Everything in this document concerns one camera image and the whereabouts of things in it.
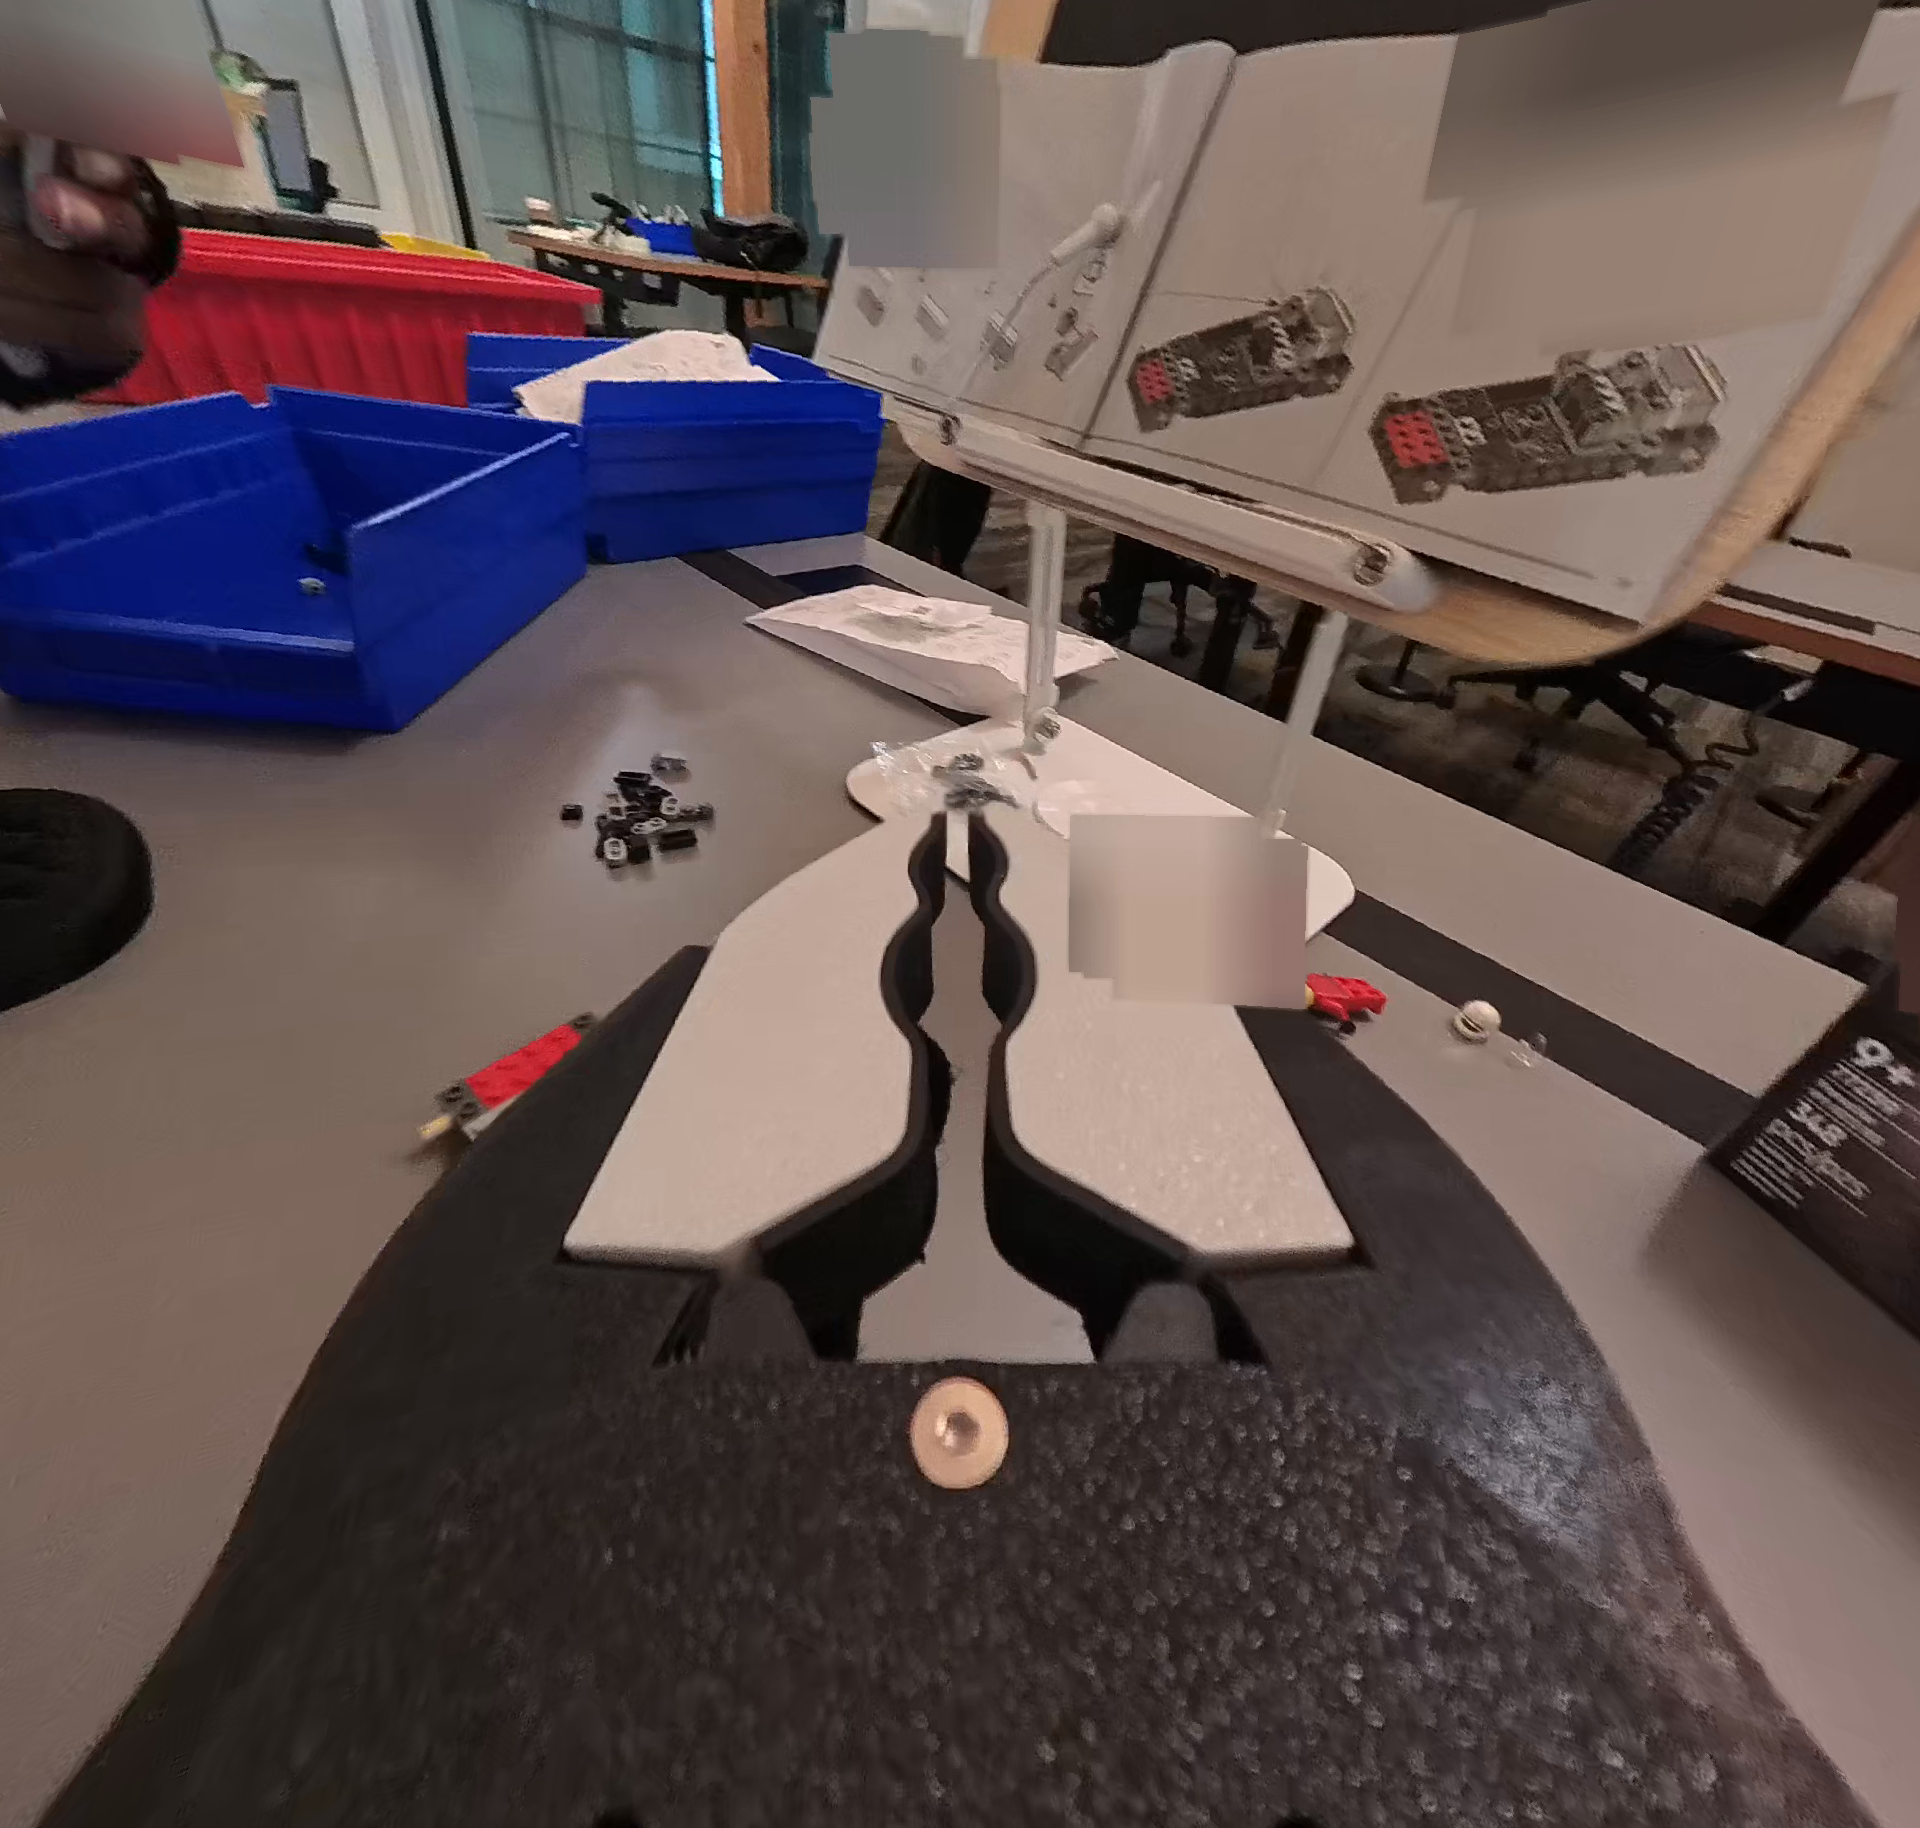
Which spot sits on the grey desk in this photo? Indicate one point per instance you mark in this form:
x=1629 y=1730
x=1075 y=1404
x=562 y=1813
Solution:
x=300 y=959

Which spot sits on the red minifigure torso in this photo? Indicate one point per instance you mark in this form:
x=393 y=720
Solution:
x=1342 y=994

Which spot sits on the black office chair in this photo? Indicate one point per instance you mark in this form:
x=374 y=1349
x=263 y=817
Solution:
x=1575 y=689

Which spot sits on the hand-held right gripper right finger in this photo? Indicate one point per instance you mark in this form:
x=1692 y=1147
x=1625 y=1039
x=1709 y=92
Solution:
x=1170 y=1123

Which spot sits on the small brick pieces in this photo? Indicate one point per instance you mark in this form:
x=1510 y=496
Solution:
x=646 y=815

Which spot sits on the brown edged grey table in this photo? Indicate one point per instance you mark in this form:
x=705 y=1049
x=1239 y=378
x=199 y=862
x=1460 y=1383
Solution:
x=1801 y=599

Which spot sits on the white printed paper bag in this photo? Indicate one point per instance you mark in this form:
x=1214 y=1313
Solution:
x=930 y=649

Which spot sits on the white printed paper sheet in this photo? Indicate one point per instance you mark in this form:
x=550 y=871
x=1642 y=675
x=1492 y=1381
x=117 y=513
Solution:
x=646 y=365

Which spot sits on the black printed toy box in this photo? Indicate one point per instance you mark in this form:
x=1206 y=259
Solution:
x=1830 y=1153

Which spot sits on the clear bag of black gears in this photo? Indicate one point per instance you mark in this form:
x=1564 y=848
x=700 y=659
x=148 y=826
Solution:
x=960 y=778

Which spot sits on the grey instruction booklet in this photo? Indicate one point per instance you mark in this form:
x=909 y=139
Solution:
x=1275 y=238

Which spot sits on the red plastic bin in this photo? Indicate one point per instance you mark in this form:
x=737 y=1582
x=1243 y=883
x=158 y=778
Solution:
x=346 y=313

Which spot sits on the black chair armrest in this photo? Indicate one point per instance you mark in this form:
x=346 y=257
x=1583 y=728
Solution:
x=61 y=899

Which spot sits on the white book stand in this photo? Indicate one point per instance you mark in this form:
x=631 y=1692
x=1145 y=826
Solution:
x=1170 y=493

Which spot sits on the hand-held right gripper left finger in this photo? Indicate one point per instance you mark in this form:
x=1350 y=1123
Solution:
x=735 y=1109

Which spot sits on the brick car chassis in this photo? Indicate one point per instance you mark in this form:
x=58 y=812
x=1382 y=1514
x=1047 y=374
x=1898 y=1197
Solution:
x=516 y=1064

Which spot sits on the yellow plastic bin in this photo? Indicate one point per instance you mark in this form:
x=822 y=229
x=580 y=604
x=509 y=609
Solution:
x=427 y=244

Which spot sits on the small clear plastic piece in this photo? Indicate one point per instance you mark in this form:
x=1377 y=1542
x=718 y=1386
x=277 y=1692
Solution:
x=1527 y=1050

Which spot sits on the wooden pillar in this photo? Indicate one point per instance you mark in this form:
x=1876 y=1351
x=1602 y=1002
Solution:
x=737 y=59

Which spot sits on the white minifigure helmet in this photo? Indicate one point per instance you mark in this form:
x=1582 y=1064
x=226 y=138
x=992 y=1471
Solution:
x=1477 y=1020

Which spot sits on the black computer monitor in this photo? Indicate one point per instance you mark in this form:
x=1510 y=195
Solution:
x=288 y=139

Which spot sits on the long wooden work table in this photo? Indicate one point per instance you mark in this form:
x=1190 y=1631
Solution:
x=676 y=274

